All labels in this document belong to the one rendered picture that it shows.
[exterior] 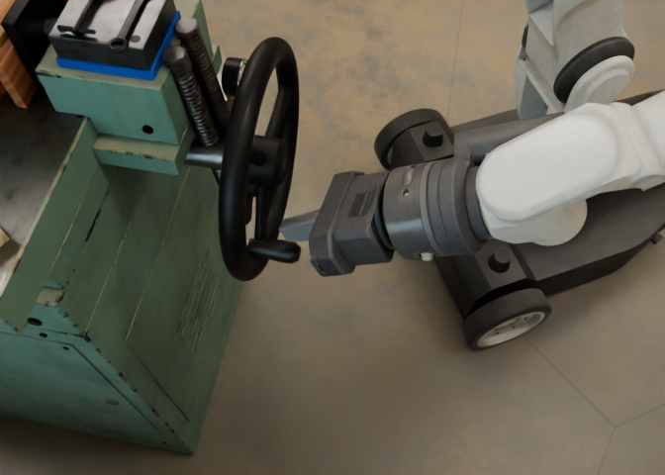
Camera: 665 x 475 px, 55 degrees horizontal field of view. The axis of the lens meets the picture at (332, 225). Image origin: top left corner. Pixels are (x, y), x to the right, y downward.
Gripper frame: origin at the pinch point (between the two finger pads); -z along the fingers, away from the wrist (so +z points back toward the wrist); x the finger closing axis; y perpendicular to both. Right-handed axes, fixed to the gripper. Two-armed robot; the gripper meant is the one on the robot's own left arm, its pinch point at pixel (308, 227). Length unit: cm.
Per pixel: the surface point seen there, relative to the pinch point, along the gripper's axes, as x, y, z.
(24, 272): -14.0, 12.1, -20.7
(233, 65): 36.4, 2.9, -26.0
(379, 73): 118, -50, -46
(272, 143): 10.8, 3.8, -6.8
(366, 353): 33, -73, -37
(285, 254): -1.1, -2.6, -4.0
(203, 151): 8.7, 6.3, -14.6
